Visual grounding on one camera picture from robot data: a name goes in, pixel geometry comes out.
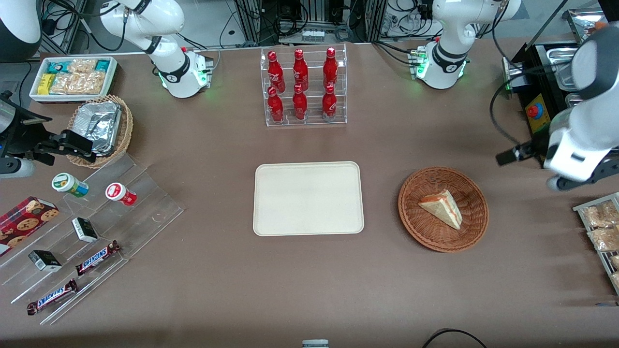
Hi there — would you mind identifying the green lid snack cup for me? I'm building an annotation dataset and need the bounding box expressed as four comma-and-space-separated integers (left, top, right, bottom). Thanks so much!
51, 173, 89, 198

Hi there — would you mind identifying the small light wicker basket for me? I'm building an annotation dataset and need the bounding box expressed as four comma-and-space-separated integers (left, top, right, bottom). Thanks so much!
66, 95, 134, 169

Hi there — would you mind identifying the black food display case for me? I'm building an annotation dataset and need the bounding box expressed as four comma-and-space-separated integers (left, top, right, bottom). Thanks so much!
510, 0, 588, 168

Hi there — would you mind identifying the large brown wicker basket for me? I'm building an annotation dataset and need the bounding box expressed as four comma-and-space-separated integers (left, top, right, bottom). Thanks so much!
398, 166, 489, 253

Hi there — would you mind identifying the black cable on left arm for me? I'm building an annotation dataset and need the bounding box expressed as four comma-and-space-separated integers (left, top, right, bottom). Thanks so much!
489, 63, 574, 148

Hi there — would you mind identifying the aluminium foil container stack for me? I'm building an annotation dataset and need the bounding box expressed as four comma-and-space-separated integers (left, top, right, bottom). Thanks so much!
72, 101, 123, 157

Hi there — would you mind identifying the white plastic snack bin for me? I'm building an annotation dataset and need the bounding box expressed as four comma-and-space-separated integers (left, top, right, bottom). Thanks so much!
29, 56, 118, 104

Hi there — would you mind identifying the yellow snack packet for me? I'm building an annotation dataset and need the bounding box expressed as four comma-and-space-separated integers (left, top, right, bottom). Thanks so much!
37, 73, 56, 96

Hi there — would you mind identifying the small black carton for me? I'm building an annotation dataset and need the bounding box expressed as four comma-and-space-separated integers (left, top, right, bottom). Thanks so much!
71, 217, 99, 244
28, 249, 63, 273

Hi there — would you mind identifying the aluminium frame rack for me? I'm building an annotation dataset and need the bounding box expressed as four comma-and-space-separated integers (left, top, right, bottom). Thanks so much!
234, 0, 388, 45

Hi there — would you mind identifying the clear acrylic stepped stand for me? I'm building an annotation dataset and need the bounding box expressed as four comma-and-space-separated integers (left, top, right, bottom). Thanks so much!
0, 153, 185, 326

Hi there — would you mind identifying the red cola bottle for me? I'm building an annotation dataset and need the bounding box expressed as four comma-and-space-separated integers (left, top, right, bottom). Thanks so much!
322, 85, 338, 122
293, 48, 310, 91
267, 87, 285, 123
323, 47, 339, 88
292, 84, 309, 121
267, 51, 285, 93

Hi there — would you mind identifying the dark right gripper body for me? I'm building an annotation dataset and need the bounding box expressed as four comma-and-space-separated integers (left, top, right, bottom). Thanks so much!
0, 93, 51, 160

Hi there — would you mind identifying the red cookie box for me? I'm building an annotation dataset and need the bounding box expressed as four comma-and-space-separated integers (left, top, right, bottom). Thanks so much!
0, 196, 60, 258

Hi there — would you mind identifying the clear bag of crackers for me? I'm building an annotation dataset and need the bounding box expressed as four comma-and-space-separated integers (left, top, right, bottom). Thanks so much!
67, 58, 99, 74
49, 71, 106, 96

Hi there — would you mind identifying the black cable loop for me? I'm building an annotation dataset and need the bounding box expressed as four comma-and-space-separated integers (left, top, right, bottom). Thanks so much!
422, 328, 487, 348

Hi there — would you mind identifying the Snickers chocolate bar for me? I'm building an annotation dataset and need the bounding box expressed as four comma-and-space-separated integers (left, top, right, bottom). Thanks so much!
26, 278, 79, 316
74, 240, 122, 276

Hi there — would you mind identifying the grey box beside case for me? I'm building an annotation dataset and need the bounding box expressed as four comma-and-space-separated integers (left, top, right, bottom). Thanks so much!
501, 57, 532, 96

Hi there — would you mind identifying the cream plastic tray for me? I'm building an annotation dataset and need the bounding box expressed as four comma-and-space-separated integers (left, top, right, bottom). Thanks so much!
252, 161, 365, 237

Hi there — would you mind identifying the clear acrylic bottle rack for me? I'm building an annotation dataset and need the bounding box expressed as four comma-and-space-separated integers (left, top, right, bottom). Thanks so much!
260, 43, 348, 128

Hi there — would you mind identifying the wire rack tray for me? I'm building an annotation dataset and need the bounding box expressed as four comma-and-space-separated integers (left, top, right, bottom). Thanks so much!
573, 192, 619, 296

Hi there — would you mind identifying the triangular sandwich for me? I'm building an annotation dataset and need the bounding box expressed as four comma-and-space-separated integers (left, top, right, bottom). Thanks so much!
418, 189, 464, 231

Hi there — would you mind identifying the red lid snack cup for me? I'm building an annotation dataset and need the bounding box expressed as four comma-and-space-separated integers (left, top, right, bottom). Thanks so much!
105, 182, 138, 207

